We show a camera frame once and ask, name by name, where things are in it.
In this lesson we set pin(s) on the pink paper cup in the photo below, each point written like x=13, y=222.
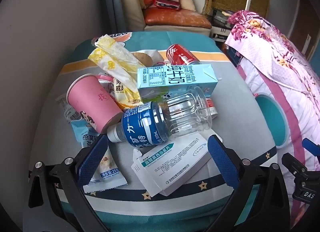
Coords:
x=92, y=102

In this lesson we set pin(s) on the pink floral quilt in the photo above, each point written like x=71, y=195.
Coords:
x=275, y=59

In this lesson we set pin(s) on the white blue snack packet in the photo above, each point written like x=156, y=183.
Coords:
x=107, y=172

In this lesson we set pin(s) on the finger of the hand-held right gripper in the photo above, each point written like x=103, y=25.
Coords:
x=293, y=163
x=311, y=147

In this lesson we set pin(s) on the clear barcode wrapper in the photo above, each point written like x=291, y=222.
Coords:
x=65, y=109

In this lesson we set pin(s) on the white medicine box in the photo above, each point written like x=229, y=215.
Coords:
x=172, y=167

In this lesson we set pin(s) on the orange seat cushion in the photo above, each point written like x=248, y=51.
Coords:
x=175, y=18

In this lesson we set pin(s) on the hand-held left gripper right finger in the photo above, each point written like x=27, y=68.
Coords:
x=220, y=162

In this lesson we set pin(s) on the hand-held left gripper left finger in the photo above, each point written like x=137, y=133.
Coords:
x=92, y=157

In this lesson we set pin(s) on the light blue snack packet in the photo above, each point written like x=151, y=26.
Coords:
x=83, y=132

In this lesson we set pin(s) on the beige pillow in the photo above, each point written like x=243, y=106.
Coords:
x=187, y=0

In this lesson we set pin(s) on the brown crumpled wrapper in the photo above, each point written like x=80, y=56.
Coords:
x=145, y=58

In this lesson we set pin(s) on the clear bottle with blue label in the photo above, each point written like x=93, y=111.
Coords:
x=175, y=114

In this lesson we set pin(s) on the white yellow print napkin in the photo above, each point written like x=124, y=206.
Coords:
x=112, y=64

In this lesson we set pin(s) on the teal round bin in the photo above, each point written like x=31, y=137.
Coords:
x=270, y=119

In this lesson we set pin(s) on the cream sofa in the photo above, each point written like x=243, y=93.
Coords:
x=130, y=7

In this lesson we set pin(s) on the small red white bottle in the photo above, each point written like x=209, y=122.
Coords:
x=212, y=108

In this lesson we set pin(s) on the black media devices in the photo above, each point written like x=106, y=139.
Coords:
x=220, y=18

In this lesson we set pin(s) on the red soda can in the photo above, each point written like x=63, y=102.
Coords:
x=180, y=54

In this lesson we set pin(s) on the light blue milk carton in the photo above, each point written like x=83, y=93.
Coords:
x=175, y=77

